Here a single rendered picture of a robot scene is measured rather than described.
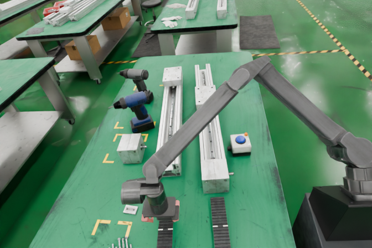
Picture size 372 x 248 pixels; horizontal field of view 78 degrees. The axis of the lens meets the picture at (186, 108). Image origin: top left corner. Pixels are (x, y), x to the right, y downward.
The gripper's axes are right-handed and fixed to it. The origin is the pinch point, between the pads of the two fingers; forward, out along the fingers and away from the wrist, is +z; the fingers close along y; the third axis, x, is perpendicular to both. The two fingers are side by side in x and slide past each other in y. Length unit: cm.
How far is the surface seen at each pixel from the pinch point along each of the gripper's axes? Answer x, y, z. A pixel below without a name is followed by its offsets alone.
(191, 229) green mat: 2.2, -9.7, 3.4
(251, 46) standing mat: -300, -99, 76
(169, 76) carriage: -82, 3, -9
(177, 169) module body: -19.9, -4.3, -0.9
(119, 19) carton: -382, 122, 46
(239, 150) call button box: -28.3, -30.8, -1.6
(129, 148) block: -29.0, 17.2, -5.3
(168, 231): 4.1, -1.9, 0.1
